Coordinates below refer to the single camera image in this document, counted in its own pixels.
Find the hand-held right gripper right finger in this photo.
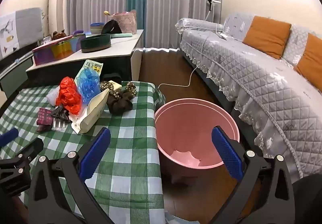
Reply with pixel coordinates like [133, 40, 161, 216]
[209, 126, 296, 224]

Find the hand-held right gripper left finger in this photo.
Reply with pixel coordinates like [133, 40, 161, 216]
[29, 127, 114, 224]

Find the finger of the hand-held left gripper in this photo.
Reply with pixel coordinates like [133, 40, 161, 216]
[0, 128, 20, 148]
[0, 138, 44, 197]

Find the clear straw pack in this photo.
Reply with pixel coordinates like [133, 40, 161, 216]
[52, 118, 68, 131]

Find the pink plastic bin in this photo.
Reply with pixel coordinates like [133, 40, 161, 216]
[154, 98, 240, 184]

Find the blue plastic cap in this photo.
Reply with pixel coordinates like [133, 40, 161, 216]
[75, 67, 101, 105]

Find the green checked tablecloth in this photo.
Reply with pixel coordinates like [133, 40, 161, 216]
[0, 81, 166, 224]

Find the dark red wrapper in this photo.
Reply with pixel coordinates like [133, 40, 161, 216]
[36, 107, 53, 132]

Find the beige paper bag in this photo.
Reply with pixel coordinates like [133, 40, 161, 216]
[71, 88, 110, 134]

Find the black wrapper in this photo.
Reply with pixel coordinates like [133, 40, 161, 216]
[50, 105, 70, 121]

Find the dark brown scrunchie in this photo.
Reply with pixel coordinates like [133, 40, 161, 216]
[106, 89, 133, 114]

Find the white foam net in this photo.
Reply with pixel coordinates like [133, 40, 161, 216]
[46, 87, 61, 106]

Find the red plastic bag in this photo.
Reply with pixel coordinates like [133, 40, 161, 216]
[55, 77, 83, 115]

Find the dark media cabinet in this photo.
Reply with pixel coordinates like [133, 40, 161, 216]
[0, 38, 48, 99]

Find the grey quilted sofa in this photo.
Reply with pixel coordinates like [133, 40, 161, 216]
[175, 13, 322, 179]

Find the black cloth roll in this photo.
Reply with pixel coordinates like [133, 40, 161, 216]
[101, 73, 122, 86]

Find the colourful storage box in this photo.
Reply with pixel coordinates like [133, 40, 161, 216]
[32, 34, 86, 66]

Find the white-topped coffee table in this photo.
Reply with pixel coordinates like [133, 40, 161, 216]
[26, 29, 145, 86]

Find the grey printed dust cover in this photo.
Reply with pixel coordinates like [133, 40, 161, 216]
[0, 8, 43, 60]

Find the green round box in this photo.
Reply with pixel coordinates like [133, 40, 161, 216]
[80, 34, 112, 53]

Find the brown teapot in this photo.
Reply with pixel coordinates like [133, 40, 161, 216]
[52, 30, 67, 41]

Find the orange cushion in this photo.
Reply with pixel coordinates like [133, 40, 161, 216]
[243, 16, 292, 60]
[294, 33, 322, 82]

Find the stack of plastic bowls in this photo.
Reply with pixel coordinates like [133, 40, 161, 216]
[90, 22, 105, 36]

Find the black hat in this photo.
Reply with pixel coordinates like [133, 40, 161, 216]
[101, 20, 122, 34]

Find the pink lace bag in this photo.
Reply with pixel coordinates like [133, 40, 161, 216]
[110, 10, 137, 34]

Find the white standing air conditioner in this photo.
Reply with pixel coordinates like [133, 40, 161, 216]
[49, 0, 69, 36]

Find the white clip lamp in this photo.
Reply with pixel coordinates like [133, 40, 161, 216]
[205, 0, 222, 22]

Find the grey curtain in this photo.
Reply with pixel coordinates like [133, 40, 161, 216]
[67, 0, 223, 50]

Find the white cable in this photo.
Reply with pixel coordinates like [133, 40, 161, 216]
[157, 23, 227, 91]

